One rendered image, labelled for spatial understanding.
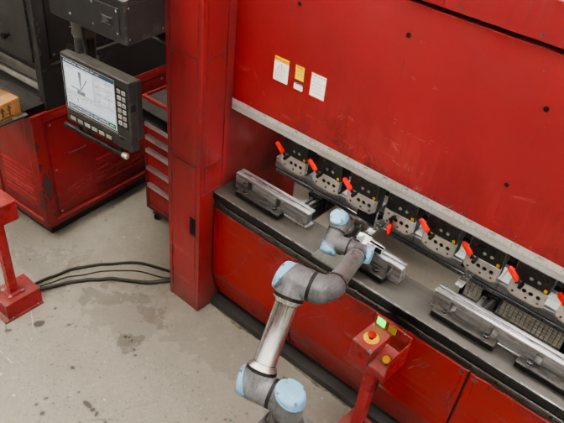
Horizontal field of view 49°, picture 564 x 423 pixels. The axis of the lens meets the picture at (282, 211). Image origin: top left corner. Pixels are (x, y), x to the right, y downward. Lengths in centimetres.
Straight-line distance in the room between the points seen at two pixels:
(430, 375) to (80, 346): 195
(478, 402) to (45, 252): 285
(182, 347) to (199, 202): 89
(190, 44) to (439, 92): 116
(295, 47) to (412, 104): 60
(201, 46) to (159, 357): 177
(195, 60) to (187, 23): 17
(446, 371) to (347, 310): 55
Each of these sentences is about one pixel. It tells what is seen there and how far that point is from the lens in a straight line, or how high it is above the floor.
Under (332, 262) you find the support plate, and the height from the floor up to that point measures 100.
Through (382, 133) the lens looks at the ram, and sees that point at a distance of 263.
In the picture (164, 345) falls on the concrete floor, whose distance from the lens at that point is 374.
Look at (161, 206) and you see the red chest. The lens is 435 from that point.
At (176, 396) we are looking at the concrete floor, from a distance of 352.
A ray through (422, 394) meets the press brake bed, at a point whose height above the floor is 46.
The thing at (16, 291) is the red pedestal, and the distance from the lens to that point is 398.
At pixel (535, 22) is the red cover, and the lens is 222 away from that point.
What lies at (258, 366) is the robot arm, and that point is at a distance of 234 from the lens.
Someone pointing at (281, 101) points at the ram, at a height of 151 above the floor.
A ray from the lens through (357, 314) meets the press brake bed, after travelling 306.
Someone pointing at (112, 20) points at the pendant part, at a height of 185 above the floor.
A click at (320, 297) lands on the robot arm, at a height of 129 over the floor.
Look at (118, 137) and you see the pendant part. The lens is 302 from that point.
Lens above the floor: 287
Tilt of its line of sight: 38 degrees down
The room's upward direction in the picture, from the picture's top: 7 degrees clockwise
